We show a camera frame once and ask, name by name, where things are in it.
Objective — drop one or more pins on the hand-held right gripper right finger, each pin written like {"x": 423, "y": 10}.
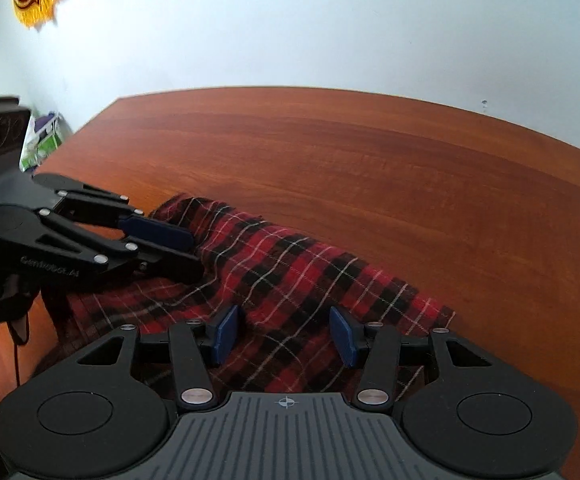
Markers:
{"x": 344, "y": 337}

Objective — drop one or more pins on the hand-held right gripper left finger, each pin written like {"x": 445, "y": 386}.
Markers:
{"x": 225, "y": 337}

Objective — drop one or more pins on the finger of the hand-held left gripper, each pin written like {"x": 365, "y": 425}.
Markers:
{"x": 170, "y": 267}
{"x": 160, "y": 232}

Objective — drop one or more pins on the red plaid shirt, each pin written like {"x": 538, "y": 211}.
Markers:
{"x": 295, "y": 270}

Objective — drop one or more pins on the green bag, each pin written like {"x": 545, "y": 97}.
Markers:
{"x": 45, "y": 152}

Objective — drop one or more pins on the white metal rack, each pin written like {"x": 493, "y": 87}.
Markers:
{"x": 45, "y": 125}

